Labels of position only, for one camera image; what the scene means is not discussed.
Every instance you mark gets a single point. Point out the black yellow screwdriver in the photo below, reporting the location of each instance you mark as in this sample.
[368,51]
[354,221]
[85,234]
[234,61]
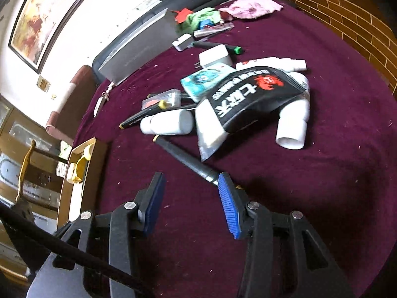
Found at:
[162,104]

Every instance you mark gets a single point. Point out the framed wall painting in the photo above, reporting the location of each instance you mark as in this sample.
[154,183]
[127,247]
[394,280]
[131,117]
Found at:
[37,15]

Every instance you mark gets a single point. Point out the white pipe fitting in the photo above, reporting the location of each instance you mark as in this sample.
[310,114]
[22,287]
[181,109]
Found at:
[293,121]

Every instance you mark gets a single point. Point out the pink cloth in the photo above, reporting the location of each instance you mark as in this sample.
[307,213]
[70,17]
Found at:
[251,7]

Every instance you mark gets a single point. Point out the yellow packet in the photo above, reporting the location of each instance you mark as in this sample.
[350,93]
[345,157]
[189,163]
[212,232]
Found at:
[81,167]

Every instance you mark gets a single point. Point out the white tube with cap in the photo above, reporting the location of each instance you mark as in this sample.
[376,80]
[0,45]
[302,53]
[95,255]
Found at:
[279,63]

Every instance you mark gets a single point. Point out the small wall switch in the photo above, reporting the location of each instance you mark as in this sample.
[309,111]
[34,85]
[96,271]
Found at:
[53,95]

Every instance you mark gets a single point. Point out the brown armchair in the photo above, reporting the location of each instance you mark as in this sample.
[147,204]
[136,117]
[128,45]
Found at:
[71,105]

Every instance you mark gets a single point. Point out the small white box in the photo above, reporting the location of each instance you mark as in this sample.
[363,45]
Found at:
[181,42]

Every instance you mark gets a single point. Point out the wooden glass-door cabinet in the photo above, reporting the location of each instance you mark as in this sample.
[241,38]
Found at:
[18,130]

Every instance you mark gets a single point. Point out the white power adapter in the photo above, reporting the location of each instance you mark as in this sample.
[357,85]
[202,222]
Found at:
[215,56]

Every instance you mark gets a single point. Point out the cardboard box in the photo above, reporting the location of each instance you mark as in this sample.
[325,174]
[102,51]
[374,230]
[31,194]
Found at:
[93,173]

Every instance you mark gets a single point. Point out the gold wall plate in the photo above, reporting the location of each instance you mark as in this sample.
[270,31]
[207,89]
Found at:
[43,83]

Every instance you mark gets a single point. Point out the black marker green cap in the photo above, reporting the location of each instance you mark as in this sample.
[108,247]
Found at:
[217,47]

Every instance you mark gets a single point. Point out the wooden chair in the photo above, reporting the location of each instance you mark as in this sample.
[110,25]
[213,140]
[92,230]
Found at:
[26,164]

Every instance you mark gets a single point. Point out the black printed pouch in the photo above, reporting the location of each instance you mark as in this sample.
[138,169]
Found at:
[251,99]

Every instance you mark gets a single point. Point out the clear narrow packet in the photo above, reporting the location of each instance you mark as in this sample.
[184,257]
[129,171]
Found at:
[214,30]

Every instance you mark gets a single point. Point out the clear plastic case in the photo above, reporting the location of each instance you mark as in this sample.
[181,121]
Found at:
[155,101]

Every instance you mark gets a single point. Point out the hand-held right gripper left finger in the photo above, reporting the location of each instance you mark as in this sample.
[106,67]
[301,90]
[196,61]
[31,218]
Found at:
[153,205]

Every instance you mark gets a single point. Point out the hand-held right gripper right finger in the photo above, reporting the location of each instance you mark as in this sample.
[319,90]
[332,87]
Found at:
[228,208]

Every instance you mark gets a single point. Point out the black pen yellow tip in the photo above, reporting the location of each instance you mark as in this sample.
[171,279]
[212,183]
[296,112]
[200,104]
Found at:
[138,118]

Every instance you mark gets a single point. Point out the black round rod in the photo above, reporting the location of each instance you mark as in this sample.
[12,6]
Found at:
[183,158]

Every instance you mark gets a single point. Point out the keys with fob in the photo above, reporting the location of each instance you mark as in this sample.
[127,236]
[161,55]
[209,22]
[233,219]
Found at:
[100,105]

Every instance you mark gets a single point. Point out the maroon tablecloth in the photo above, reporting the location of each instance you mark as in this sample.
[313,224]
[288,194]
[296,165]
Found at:
[325,177]

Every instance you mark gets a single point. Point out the teal tissue packet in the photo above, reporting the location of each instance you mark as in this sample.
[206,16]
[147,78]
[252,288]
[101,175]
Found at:
[198,82]

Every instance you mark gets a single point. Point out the silver grey box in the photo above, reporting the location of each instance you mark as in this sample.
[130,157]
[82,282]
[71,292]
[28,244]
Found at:
[136,49]

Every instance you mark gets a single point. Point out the red tag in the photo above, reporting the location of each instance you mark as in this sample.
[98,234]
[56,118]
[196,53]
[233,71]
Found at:
[181,15]

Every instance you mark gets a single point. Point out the green patterned cloth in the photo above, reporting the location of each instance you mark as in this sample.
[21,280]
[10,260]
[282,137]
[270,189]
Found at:
[65,150]

